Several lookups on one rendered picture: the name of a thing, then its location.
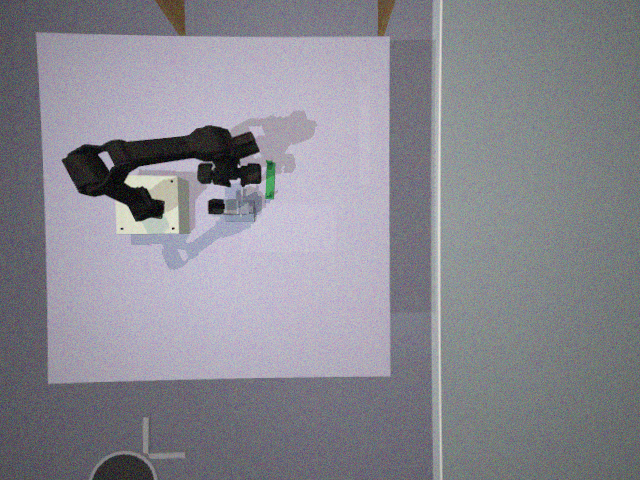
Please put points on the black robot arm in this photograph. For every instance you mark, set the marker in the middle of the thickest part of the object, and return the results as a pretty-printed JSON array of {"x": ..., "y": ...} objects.
[{"x": 208, "y": 144}]

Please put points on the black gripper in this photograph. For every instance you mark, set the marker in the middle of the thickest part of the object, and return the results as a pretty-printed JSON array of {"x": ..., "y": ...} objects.
[{"x": 250, "y": 174}]

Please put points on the green u-shaped bracket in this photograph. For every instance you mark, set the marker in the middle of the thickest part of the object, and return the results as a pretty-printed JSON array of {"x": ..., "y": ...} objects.
[{"x": 270, "y": 180}]

